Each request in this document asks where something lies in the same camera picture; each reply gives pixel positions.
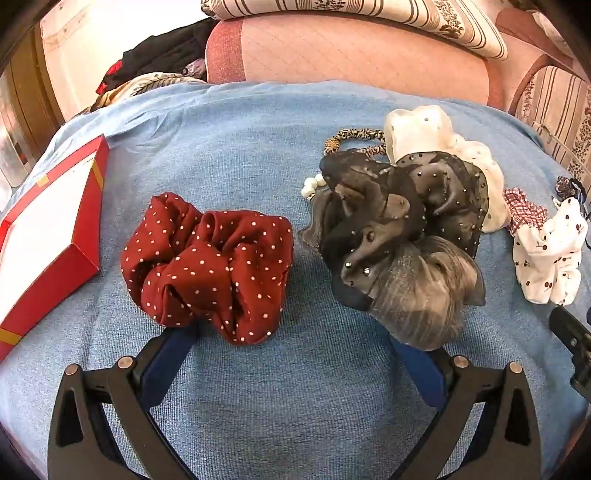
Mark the pearl and green bead bracelet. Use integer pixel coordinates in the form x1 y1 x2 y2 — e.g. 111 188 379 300
301 176 329 200

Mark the red plaid scrunchie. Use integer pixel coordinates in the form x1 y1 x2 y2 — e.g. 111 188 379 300
503 187 549 236

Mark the wooden door with stained glass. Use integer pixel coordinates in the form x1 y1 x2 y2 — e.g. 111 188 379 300
0 23 61 185

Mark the blue blanket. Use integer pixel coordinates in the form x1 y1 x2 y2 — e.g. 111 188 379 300
0 80 587 480

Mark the white cherry print scrunchie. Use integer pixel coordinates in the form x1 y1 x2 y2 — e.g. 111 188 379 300
512 198 588 305

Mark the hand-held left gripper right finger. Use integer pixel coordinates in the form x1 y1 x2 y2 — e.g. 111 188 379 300
388 333 543 480

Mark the leopard print hair tie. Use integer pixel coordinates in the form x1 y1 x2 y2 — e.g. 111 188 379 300
323 129 387 160

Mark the red box lid tray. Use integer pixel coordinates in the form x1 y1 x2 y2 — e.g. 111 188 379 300
0 134 110 363

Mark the dark clothes pile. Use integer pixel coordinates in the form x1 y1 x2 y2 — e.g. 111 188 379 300
95 18 218 97

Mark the striped floral pillow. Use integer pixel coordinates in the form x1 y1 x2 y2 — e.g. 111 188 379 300
515 65 591 162
201 0 509 61

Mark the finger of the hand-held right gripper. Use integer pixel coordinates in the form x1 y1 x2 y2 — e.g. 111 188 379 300
549 305 591 402

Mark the cream dotted scrunchie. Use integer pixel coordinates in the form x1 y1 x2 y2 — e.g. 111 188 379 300
384 105 512 233

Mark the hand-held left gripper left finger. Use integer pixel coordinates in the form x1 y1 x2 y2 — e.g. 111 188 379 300
47 320 204 480

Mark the dark beaded hair tie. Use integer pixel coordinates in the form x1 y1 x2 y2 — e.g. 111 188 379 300
554 175 591 217

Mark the red polka dot scrunchie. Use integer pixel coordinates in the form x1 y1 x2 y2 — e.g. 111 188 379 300
121 192 295 346

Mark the white cloth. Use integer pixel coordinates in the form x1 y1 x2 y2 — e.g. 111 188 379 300
531 9 578 56

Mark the black sheer studded scrunchie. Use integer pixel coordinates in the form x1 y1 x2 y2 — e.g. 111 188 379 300
298 151 490 350

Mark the pink sofa cushion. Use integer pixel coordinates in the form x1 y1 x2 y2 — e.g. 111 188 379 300
496 7 583 112

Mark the cream patterned cloth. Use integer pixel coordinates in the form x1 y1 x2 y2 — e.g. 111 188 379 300
90 71 206 112

